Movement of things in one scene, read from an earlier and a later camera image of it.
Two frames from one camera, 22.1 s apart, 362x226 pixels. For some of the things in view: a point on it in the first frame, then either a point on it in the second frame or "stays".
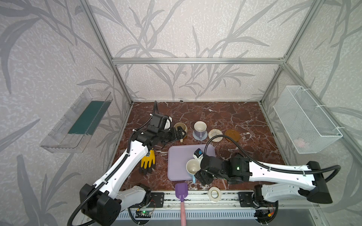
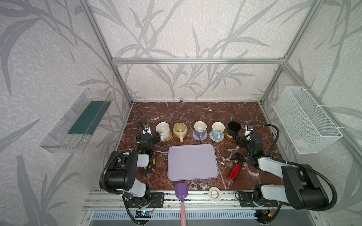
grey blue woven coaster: x=198 y=138 stays
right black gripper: x=204 y=172 → x=244 y=140
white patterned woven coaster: x=214 y=132 stays
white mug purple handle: x=200 y=128 stays
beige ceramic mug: x=184 y=127 stays
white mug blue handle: x=193 y=165 → x=218 y=128
